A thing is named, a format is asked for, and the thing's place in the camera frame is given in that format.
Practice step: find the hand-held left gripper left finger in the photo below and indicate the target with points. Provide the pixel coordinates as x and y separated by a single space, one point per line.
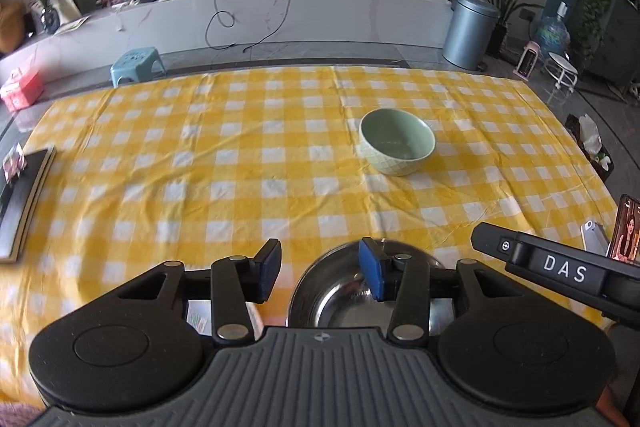
270 274

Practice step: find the white marble bench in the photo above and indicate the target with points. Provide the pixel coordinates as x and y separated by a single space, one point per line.
350 17

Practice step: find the long-leaf potted plant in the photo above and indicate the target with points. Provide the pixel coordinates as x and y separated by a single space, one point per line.
505 7

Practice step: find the green ceramic bowl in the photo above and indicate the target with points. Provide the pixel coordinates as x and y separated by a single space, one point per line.
395 162

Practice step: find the large water bottle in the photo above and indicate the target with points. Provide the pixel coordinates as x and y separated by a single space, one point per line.
552 34

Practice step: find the pink paper ornament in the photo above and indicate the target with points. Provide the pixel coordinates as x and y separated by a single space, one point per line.
14 164

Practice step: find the white tote bag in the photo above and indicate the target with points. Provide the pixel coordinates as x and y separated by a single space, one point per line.
65 4

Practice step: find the dark tissue box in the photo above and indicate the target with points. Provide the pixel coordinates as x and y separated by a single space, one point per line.
597 159

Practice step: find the white round stool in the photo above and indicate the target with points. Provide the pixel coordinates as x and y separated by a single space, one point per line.
561 63

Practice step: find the orange steel bowl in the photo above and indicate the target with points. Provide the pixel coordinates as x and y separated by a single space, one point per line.
335 297

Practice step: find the grey-blue trash can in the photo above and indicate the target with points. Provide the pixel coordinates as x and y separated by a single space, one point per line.
467 37

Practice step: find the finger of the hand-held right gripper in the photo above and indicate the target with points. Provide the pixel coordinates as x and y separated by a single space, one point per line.
495 244

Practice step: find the yellow checked tablecloth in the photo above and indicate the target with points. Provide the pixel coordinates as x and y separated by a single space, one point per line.
200 157

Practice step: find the smartphone with lit screen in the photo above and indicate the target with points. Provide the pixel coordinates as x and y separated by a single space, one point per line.
627 232

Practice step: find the silver phone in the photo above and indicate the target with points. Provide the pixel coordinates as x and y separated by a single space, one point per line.
594 237

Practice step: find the green plastic stool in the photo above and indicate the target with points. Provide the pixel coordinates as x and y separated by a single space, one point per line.
136 59

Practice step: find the pink small heater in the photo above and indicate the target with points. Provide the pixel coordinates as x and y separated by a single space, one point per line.
527 59

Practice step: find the black tray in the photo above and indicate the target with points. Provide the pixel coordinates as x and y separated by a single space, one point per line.
20 217

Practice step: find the pink box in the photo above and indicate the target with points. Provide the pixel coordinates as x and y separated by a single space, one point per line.
21 89

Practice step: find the dark grey cabinet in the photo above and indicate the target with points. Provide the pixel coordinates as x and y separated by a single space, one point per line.
620 47

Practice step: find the white plate with stickers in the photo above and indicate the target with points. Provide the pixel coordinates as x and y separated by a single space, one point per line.
197 322

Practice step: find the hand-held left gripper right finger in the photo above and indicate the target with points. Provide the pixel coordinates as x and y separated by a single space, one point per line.
371 273

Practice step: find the orange round vase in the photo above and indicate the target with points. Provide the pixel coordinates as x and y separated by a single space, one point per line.
10 29

